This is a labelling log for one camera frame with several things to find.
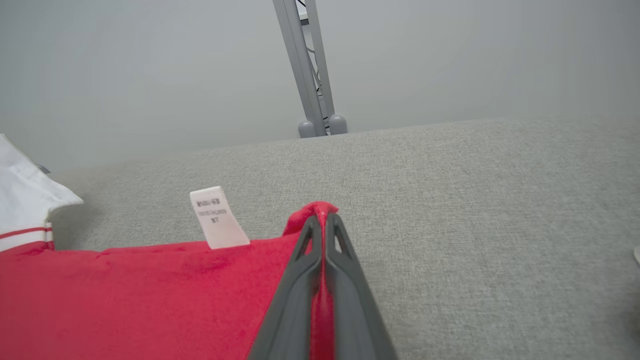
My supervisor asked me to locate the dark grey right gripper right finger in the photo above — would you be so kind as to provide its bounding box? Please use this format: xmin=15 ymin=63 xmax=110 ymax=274
xmin=325 ymin=213 xmax=398 ymax=360

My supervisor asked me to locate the grey fabric sofa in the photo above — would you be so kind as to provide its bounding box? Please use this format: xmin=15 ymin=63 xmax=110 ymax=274
xmin=47 ymin=117 xmax=640 ymax=360

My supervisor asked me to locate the grey metal partition post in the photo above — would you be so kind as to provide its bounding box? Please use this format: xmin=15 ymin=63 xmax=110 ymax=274
xmin=272 ymin=0 xmax=349 ymax=139

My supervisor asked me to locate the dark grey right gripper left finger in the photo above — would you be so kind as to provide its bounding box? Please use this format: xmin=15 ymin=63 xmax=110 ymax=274
xmin=247 ymin=216 xmax=326 ymax=360

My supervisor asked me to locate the red jersey with white sleeves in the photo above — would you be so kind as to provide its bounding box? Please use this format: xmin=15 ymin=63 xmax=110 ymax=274
xmin=0 ymin=133 xmax=340 ymax=360

